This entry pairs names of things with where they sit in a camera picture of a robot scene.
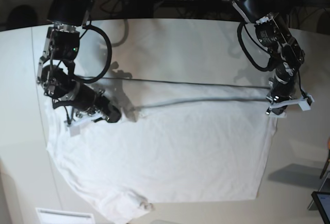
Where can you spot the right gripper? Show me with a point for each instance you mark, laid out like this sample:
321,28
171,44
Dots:
91,103

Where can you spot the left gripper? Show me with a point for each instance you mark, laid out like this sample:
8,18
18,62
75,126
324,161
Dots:
278,93

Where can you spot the white T-shirt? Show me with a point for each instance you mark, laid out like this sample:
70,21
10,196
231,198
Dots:
193,128

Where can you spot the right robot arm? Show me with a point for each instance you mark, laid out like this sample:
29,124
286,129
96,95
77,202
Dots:
56,65

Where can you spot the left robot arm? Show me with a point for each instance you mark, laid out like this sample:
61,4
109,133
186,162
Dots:
274,37

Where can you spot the black tablet screen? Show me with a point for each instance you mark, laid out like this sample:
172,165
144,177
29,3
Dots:
321,200

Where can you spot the white paper sheet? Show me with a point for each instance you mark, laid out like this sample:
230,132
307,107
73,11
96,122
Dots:
60,217

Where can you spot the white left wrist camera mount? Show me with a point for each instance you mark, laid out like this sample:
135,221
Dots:
303,102

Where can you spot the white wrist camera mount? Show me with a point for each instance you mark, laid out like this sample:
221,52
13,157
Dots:
303,102
79,122

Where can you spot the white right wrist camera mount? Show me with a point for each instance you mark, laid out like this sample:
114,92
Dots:
79,122

